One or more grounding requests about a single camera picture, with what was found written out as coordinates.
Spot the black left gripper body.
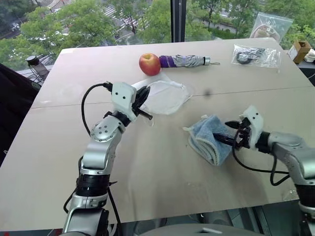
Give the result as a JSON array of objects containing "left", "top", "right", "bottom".
[{"left": 131, "top": 88, "right": 145, "bottom": 114}]

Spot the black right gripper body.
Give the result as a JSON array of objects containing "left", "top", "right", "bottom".
[{"left": 233, "top": 118, "right": 253, "bottom": 150}]

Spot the blue towel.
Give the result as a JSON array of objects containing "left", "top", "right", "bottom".
[{"left": 182, "top": 114, "right": 237, "bottom": 166}]

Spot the clear bag with black parts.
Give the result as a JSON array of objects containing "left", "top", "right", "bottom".
[{"left": 230, "top": 44, "right": 282, "bottom": 74}]

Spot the clear zip bag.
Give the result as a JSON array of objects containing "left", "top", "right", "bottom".
[{"left": 250, "top": 12, "right": 294, "bottom": 43}]

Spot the red apple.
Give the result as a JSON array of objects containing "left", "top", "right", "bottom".
[{"left": 139, "top": 53, "right": 161, "bottom": 76}]

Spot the purple and grey folding umbrella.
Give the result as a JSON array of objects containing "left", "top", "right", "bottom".
[{"left": 158, "top": 55, "right": 221, "bottom": 68}]

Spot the grey rounded robot torso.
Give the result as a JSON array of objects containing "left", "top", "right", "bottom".
[{"left": 137, "top": 211, "right": 256, "bottom": 236}]

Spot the brown cardboard box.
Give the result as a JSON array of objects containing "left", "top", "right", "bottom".
[{"left": 287, "top": 39, "right": 315, "bottom": 64}]

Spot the black fabric chair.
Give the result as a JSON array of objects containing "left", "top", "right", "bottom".
[{"left": 0, "top": 62, "right": 42, "bottom": 168}]

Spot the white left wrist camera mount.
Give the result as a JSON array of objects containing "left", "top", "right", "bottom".
[{"left": 110, "top": 82, "right": 137, "bottom": 122}]

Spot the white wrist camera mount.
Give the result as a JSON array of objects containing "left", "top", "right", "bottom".
[
  {"left": 110, "top": 82, "right": 137, "bottom": 122},
  {"left": 239, "top": 105, "right": 264, "bottom": 150}
]

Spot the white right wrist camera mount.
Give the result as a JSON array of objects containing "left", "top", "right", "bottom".
[{"left": 239, "top": 105, "right": 264, "bottom": 150}]

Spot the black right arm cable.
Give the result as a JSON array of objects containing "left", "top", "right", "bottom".
[{"left": 231, "top": 144, "right": 291, "bottom": 187}]

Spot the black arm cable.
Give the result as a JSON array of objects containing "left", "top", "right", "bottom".
[
  {"left": 81, "top": 83, "right": 114, "bottom": 136},
  {"left": 231, "top": 144, "right": 291, "bottom": 187}
]

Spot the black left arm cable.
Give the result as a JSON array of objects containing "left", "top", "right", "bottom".
[{"left": 81, "top": 83, "right": 114, "bottom": 136}]

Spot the dark window frame post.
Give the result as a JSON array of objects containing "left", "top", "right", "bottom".
[{"left": 170, "top": 0, "right": 187, "bottom": 43}]

